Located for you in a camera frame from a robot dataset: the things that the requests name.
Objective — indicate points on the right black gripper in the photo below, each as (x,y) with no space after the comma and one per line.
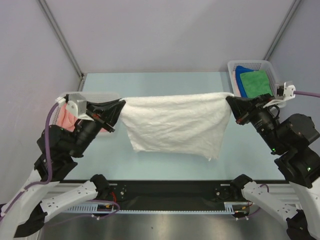
(246,113)

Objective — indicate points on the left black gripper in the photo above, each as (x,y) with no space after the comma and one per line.
(110,111)

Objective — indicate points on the pink terry towel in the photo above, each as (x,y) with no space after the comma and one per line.
(65,119)

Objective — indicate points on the white towel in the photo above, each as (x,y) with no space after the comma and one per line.
(187,124)

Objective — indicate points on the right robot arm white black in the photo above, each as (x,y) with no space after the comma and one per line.
(299,164)

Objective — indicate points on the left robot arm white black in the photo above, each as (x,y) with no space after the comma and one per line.
(28,211)

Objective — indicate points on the white basket with towels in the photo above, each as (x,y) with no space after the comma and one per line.
(255,65)

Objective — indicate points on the light pink towel in basket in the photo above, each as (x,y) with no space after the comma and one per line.
(237,91)

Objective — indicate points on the empty white plastic basket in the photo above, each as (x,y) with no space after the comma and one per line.
(94,97)

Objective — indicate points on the green towel in basket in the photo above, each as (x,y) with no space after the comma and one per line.
(255,83)

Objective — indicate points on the blue towel in basket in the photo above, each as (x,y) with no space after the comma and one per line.
(238,71)

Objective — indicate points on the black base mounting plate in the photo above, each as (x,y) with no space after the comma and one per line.
(176,195)

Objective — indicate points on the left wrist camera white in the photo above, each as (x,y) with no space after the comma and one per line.
(76,104)

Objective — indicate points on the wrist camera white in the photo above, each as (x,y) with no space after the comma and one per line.
(284,92)
(76,104)

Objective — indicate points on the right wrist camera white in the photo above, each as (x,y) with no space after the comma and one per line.
(284,92)

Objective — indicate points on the white slotted cable duct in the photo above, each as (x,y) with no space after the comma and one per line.
(92,209)

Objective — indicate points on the right aluminium corner post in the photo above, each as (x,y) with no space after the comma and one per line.
(289,16)

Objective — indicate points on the aluminium corner post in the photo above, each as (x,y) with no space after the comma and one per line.
(48,14)
(289,16)

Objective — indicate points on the left aluminium corner post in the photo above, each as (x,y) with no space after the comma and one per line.
(48,14)

